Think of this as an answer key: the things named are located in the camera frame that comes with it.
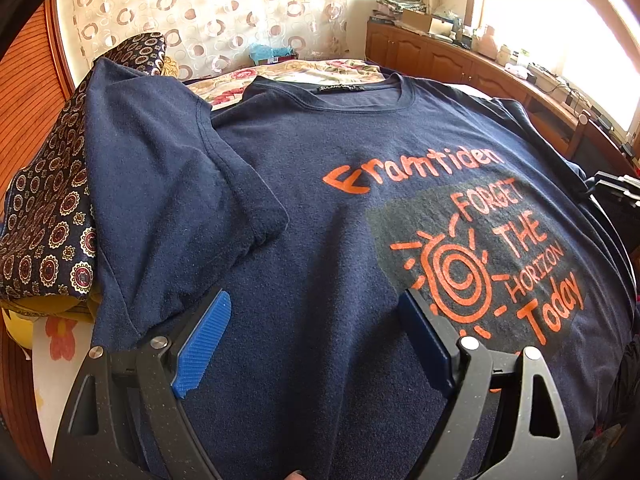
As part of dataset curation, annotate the dark medallion patterned cloth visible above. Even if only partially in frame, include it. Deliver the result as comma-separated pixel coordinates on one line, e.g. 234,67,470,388
0,32,168,306

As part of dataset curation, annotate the floral blanket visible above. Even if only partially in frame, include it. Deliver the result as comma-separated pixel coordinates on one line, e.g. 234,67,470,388
182,57,396,111

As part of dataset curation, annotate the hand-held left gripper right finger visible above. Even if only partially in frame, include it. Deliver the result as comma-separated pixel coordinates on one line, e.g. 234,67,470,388
398,287,581,480

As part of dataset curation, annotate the pink bottle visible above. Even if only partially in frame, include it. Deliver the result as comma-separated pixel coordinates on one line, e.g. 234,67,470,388
472,25,501,58

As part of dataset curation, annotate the wooden cabinet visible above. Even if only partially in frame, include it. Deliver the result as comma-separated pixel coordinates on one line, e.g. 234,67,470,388
365,17,640,176

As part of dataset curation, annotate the yellow cloth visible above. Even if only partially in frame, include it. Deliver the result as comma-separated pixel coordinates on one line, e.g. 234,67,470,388
0,295,103,356

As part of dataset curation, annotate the cardboard box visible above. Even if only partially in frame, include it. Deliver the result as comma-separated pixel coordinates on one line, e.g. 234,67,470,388
401,8,436,33

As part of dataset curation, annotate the circle patterned sheer curtain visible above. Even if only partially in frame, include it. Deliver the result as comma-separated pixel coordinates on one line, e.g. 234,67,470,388
57,0,381,81

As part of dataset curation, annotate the window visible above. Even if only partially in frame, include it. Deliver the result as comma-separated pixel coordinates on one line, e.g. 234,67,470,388
470,0,640,131

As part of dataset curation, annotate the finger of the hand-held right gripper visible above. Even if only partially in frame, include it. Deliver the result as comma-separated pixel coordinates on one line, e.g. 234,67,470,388
582,171,640,221

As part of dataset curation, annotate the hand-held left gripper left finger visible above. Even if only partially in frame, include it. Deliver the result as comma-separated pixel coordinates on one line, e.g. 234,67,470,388
50,289,233,480

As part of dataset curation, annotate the teal box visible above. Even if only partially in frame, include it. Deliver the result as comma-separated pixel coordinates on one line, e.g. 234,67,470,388
248,42,297,66

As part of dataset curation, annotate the stack of folded cloths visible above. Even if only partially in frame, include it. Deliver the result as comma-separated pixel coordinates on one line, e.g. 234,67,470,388
375,0,428,16

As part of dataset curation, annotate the navy printed T-shirt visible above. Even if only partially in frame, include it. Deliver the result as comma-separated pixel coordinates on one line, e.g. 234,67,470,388
82,57,640,480

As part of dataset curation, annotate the wooden slatted wardrobe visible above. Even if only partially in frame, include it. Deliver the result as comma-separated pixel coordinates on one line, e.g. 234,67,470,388
0,0,76,196

